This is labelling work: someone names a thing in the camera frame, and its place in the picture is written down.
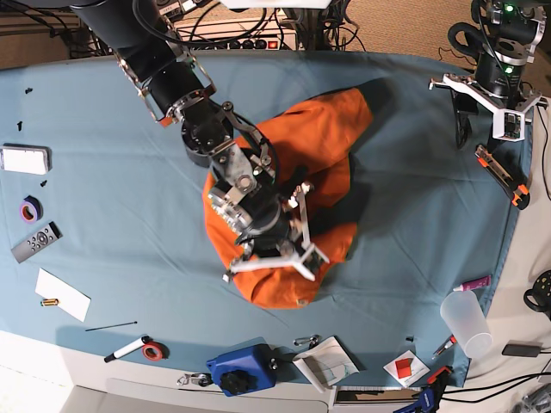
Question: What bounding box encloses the clear plastic cup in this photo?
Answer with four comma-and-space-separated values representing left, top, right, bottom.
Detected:
440, 291, 493, 360

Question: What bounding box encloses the small black device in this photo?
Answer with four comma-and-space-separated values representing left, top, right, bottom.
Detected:
501, 342, 542, 358

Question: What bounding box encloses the folded paper booklet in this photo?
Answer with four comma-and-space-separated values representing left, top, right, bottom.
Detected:
292, 336, 359, 393

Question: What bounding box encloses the red tape roll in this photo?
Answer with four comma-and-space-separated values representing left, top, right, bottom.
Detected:
141, 342, 170, 361

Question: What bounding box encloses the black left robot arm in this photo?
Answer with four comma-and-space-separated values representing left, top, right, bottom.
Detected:
429, 1, 550, 149

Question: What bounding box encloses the metal carabiner clip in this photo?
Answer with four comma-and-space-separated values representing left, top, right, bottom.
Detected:
294, 335, 321, 348

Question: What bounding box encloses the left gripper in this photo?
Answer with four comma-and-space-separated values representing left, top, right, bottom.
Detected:
429, 73, 548, 150

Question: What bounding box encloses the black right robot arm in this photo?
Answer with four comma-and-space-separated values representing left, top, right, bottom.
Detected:
73, 1, 328, 281

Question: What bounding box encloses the purple glue tube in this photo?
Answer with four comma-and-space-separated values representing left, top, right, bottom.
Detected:
453, 275, 492, 292

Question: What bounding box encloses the metal key ring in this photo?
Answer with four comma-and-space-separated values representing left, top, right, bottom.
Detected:
176, 373, 213, 387

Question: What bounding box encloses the white paper card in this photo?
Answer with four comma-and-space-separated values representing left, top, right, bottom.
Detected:
35, 268, 91, 323

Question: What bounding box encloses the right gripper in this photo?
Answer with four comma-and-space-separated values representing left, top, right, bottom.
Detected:
207, 170, 330, 281

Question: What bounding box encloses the white phone box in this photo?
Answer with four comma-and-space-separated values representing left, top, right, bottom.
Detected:
1, 145, 51, 176

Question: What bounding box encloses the gold battery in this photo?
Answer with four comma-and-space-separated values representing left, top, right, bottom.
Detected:
40, 299, 59, 307

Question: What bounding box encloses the blue plastic device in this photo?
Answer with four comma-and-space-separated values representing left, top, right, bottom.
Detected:
206, 344, 277, 397

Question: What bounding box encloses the black thin stick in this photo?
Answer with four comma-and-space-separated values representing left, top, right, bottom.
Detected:
85, 321, 138, 332

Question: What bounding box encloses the blue orange clamp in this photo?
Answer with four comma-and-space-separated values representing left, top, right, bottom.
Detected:
394, 366, 453, 413

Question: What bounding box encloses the white card red square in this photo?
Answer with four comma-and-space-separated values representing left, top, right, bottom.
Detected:
383, 350, 430, 387

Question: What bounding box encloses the blue table cloth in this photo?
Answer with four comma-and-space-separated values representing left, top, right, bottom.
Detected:
1, 51, 518, 385

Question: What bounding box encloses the red pen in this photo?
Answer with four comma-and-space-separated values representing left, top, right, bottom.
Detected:
432, 335, 456, 359

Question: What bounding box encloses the orange t-shirt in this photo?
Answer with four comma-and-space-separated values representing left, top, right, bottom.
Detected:
202, 88, 373, 309

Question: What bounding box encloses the orange black utility knife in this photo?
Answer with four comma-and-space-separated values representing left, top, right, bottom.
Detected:
474, 145, 530, 210

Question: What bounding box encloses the purple tape roll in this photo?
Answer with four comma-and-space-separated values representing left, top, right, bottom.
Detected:
19, 195, 43, 224

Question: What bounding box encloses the grey remote control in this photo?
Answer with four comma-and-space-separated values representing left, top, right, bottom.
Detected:
11, 221, 62, 263

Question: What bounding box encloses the white black marker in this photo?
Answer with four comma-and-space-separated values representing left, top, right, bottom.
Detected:
103, 336, 151, 363

